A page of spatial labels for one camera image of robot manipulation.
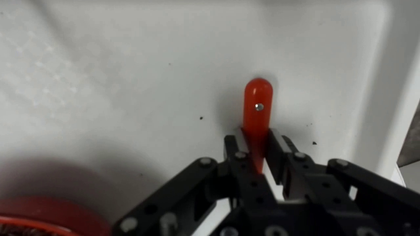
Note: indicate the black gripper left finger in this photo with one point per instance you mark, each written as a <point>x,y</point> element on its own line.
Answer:
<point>237,175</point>

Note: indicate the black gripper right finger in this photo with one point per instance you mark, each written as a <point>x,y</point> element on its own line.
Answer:
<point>305,175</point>

